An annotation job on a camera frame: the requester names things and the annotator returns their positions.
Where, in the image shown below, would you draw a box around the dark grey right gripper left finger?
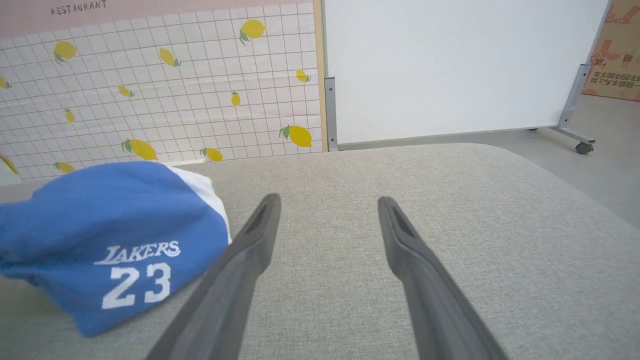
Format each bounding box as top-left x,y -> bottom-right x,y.
145,193 -> 282,360

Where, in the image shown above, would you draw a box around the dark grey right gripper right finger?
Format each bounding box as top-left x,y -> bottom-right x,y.
377,196 -> 510,360

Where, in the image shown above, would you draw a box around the blue Lakers 23 shorts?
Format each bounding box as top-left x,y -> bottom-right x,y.
0,161 -> 232,338

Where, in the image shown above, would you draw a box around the wooden panel edge strip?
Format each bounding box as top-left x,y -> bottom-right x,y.
312,0 -> 329,152

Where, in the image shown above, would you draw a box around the white board partition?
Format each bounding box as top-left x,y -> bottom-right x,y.
320,0 -> 612,151

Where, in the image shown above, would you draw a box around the grey partition foot with caster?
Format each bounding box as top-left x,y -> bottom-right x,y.
529,63 -> 596,155

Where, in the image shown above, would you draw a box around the printed cardboard box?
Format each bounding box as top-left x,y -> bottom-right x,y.
582,0 -> 640,102

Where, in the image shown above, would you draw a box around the lemon print tiled wall panel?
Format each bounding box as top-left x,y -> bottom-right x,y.
0,0 -> 323,182

